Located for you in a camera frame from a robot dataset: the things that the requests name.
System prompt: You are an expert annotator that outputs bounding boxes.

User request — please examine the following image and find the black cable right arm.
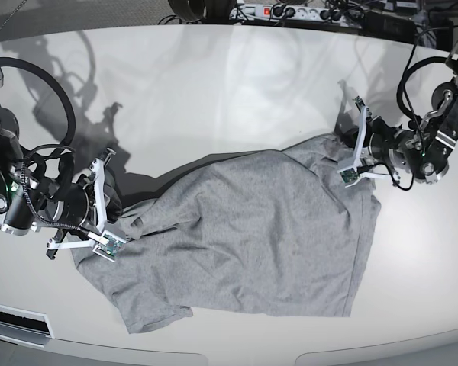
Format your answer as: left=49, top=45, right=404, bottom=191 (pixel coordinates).
left=0, top=56, right=77, bottom=153

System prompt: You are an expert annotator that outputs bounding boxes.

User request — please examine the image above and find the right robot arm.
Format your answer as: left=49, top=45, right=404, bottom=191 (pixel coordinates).
left=0, top=57, right=121, bottom=237

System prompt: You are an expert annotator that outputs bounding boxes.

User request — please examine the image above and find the black coiled cable bundle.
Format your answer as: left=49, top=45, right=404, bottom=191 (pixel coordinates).
left=167, top=0, right=230, bottom=24

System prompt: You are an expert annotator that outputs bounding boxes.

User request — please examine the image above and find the black box background right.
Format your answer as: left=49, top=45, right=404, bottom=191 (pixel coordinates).
left=362, top=11, right=416, bottom=43

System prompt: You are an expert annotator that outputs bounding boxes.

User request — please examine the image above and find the white slotted bracket table edge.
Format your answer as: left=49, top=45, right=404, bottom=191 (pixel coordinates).
left=0, top=304, right=55, bottom=348

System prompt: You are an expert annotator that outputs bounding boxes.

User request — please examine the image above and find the white power strip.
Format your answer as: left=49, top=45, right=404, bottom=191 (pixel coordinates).
left=229, top=2, right=366, bottom=27

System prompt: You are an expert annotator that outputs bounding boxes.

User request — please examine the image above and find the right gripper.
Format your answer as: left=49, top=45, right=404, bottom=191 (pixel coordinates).
left=45, top=168, right=123, bottom=233

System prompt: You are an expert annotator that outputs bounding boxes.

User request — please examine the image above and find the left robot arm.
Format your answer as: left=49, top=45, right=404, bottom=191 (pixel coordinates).
left=337, top=41, right=458, bottom=188

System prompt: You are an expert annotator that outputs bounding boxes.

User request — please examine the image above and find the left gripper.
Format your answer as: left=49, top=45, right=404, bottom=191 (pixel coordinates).
left=341, top=117, right=408, bottom=172

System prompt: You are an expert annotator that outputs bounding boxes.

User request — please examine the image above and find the grey t-shirt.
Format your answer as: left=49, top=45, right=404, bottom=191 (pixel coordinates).
left=72, top=134, right=381, bottom=333

